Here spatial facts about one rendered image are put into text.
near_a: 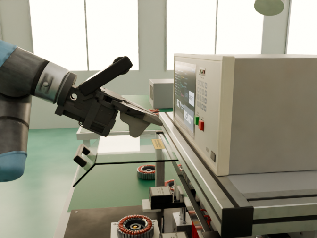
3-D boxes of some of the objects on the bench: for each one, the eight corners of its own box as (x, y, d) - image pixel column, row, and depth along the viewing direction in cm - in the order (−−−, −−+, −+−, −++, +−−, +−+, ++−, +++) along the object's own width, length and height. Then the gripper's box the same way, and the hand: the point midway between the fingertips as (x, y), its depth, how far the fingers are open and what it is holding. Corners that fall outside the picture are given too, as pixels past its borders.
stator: (162, 171, 148) (162, 164, 147) (158, 181, 137) (158, 173, 136) (139, 170, 150) (139, 163, 149) (134, 179, 139) (134, 172, 138)
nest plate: (110, 256, 84) (110, 251, 84) (111, 225, 99) (111, 222, 99) (163, 251, 86) (163, 247, 86) (156, 222, 101) (156, 219, 101)
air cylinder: (176, 242, 91) (176, 225, 89) (171, 227, 98) (171, 212, 97) (192, 241, 91) (193, 224, 90) (187, 226, 98) (187, 211, 97)
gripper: (58, 106, 65) (147, 144, 70) (49, 115, 57) (151, 157, 61) (74, 70, 64) (163, 111, 69) (67, 73, 55) (170, 120, 60)
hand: (158, 119), depth 64 cm, fingers closed
